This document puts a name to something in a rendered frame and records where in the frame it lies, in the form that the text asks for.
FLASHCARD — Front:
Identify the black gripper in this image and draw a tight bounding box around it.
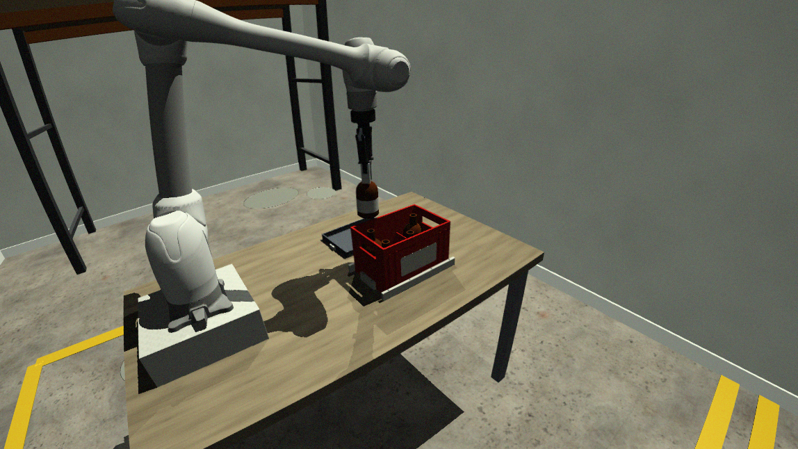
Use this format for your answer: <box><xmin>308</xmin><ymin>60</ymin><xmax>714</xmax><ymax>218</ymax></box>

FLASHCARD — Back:
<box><xmin>350</xmin><ymin>109</ymin><xmax>375</xmax><ymax>183</ymax></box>

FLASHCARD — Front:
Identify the red crate with dividers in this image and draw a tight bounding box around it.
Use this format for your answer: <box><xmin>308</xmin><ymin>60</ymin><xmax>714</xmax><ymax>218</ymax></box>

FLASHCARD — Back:
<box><xmin>354</xmin><ymin>204</ymin><xmax>450</xmax><ymax>292</ymax></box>

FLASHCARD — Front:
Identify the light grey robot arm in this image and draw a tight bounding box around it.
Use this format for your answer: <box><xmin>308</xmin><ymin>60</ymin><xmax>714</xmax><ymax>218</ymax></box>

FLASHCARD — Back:
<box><xmin>113</xmin><ymin>0</ymin><xmax>411</xmax><ymax>332</ymax></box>

